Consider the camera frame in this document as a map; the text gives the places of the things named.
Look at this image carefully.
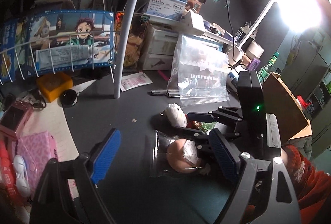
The peach squishy ball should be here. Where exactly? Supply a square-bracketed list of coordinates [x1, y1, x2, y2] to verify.
[150, 131, 211, 177]

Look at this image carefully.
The white plush toy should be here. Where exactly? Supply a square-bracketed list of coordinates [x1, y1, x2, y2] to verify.
[163, 104, 187, 128]

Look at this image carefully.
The brown cardboard box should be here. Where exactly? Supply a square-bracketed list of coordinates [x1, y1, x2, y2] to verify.
[262, 72, 313, 144]

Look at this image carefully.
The clear plastic zip bag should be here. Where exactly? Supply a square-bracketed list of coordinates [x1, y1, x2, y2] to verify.
[167, 34, 229, 106]

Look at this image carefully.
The green glass bottle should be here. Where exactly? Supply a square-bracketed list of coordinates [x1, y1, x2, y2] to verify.
[258, 52, 279, 83]

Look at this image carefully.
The black round lid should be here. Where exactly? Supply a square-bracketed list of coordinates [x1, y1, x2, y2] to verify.
[59, 89, 78, 108]

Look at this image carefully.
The pink leopard print case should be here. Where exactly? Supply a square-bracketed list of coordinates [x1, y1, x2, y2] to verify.
[11, 132, 58, 198]

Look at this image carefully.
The white tissue roll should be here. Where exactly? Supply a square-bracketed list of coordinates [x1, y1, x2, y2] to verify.
[245, 41, 264, 59]

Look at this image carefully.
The orange square box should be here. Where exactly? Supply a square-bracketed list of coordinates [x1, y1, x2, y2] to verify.
[36, 72, 73, 102]

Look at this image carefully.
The white drawer unit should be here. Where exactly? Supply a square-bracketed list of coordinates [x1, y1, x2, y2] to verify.
[138, 23, 178, 71]

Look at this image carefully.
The anime boy poster card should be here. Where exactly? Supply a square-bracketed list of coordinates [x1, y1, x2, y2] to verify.
[25, 10, 115, 74]

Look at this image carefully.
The white desk lamp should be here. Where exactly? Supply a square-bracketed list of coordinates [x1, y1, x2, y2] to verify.
[238, 0, 322, 48]

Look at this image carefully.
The black power cable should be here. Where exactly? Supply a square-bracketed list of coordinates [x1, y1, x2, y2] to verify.
[210, 0, 249, 72]

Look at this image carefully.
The pink camera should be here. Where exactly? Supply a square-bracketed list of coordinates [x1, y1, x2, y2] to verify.
[0, 101, 33, 140]

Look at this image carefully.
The white metal wire shelf rack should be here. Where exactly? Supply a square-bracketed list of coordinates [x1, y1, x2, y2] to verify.
[1, 0, 137, 96]

